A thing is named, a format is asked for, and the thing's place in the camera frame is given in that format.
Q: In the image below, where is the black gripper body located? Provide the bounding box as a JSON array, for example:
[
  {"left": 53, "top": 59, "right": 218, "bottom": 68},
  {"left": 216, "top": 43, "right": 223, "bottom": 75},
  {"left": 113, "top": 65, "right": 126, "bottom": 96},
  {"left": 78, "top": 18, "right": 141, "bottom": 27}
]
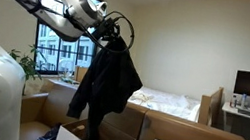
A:
[{"left": 90, "top": 17, "right": 123, "bottom": 46}]

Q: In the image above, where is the dark blue cloth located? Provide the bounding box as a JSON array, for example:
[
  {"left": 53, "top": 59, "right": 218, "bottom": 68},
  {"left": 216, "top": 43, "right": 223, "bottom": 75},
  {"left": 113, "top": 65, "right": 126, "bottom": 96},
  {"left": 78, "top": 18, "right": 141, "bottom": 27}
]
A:
[{"left": 61, "top": 29, "right": 151, "bottom": 140}]

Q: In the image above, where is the brown cardboard box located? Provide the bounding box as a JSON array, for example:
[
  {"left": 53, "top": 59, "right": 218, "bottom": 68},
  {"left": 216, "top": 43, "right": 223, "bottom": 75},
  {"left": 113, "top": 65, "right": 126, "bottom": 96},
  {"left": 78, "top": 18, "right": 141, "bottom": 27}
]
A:
[{"left": 15, "top": 75, "right": 250, "bottom": 140}]

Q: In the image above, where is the large black-framed window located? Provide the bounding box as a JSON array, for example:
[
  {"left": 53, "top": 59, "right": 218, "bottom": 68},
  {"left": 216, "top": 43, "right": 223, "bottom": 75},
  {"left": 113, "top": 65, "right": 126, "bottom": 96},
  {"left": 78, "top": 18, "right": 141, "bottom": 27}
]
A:
[{"left": 26, "top": 0, "right": 108, "bottom": 83}]

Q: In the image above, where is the small greenish glass object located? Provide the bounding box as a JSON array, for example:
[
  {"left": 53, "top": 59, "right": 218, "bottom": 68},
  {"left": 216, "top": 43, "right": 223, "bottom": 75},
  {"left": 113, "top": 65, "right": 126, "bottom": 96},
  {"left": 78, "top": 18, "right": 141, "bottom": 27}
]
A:
[{"left": 58, "top": 69, "right": 82, "bottom": 86}]

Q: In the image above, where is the green potted plant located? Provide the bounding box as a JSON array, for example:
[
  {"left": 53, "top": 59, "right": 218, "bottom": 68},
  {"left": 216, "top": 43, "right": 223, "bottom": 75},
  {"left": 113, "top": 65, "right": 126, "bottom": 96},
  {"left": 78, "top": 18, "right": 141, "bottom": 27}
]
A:
[{"left": 1, "top": 40, "right": 50, "bottom": 99}]

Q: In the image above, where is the patterned blue fabric bundle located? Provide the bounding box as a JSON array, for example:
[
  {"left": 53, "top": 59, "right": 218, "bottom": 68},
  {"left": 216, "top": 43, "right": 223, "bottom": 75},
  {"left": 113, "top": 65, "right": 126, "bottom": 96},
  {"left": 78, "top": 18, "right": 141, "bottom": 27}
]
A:
[{"left": 34, "top": 119, "right": 63, "bottom": 140}]

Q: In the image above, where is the small dark bottle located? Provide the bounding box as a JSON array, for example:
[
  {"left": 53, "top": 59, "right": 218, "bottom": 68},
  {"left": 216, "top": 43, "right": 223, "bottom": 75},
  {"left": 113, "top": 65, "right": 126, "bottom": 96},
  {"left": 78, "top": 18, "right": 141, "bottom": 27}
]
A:
[{"left": 229, "top": 93, "right": 239, "bottom": 109}]

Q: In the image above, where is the clear water bottle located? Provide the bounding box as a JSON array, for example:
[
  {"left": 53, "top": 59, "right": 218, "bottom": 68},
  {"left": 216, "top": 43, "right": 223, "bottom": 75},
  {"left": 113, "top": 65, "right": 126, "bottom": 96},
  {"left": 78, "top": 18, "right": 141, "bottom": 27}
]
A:
[{"left": 239, "top": 92, "right": 249, "bottom": 109}]

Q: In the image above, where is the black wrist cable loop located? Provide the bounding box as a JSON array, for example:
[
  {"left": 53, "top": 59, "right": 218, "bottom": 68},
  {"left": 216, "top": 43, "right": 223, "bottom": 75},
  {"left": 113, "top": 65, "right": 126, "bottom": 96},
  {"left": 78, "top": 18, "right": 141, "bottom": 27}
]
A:
[{"left": 94, "top": 8, "right": 139, "bottom": 57}]

